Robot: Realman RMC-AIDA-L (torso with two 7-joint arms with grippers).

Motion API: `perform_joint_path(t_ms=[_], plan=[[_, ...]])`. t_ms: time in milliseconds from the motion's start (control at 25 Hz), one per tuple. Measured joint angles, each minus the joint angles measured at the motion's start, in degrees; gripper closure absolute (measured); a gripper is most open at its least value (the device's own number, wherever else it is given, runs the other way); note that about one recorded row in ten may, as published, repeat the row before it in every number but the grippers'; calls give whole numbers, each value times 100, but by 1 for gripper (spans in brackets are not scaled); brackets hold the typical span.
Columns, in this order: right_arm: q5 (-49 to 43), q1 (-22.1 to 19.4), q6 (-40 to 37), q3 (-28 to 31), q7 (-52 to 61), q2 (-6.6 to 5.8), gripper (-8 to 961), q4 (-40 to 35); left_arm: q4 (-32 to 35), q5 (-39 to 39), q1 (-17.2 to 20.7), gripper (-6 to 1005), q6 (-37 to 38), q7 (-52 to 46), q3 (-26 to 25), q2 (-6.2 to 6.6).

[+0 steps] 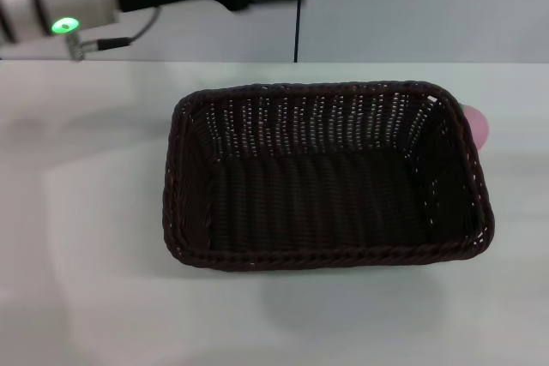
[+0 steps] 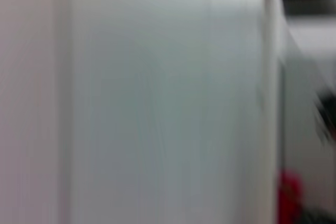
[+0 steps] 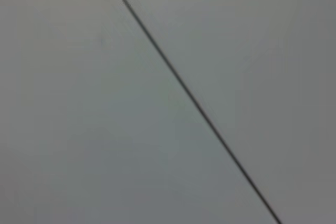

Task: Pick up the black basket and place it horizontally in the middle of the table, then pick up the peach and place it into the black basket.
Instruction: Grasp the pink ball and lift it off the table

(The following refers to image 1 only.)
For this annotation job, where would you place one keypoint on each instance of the dark brown woven basket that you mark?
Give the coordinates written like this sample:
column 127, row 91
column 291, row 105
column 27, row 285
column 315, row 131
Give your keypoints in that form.
column 326, row 207

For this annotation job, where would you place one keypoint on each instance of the pink toy peach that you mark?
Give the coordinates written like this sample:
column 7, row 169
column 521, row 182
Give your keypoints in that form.
column 478, row 126

